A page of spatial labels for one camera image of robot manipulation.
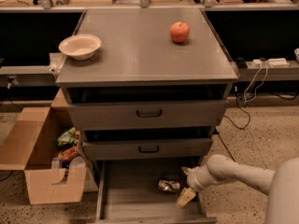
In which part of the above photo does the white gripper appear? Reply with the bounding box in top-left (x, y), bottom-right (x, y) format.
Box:
top-left (177, 165), bottom-right (215, 207)

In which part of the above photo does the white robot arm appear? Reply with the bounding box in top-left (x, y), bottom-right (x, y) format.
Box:
top-left (177, 154), bottom-right (299, 224)

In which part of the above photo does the grey middle drawer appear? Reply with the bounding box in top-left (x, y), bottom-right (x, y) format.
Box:
top-left (82, 138), bottom-right (212, 160)

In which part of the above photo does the grey open bottom drawer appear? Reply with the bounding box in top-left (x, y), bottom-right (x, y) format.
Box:
top-left (96, 158), bottom-right (217, 224)

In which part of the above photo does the grey top drawer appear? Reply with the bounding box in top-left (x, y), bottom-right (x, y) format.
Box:
top-left (68, 100), bottom-right (225, 131)

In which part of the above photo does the grey drawer cabinet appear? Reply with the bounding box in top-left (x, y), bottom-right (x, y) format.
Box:
top-left (55, 7), bottom-right (239, 224)

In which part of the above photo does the orange snack bag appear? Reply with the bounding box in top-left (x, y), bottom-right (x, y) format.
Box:
top-left (58, 146), bottom-right (78, 162)

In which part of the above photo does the green snack bag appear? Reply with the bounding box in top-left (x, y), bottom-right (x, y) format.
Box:
top-left (57, 128), bottom-right (77, 147)

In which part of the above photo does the white power strip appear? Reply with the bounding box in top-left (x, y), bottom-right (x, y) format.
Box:
top-left (267, 58), bottom-right (290, 67)

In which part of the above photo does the red apple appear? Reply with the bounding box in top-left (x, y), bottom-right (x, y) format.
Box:
top-left (170, 21), bottom-right (190, 43)

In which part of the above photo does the open cardboard box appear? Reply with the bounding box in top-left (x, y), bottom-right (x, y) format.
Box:
top-left (0, 92), bottom-right (88, 204)

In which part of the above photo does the cream paper bowl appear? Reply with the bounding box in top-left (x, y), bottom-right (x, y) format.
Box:
top-left (59, 35), bottom-right (102, 61)

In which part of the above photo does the black floor cable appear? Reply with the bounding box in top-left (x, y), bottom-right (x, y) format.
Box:
top-left (216, 93), bottom-right (252, 162)

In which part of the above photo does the white wall adapter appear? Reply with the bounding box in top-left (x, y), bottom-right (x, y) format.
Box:
top-left (252, 59), bottom-right (263, 66)

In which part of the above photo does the white cable bundle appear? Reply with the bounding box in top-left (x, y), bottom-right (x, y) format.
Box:
top-left (242, 63), bottom-right (269, 106)

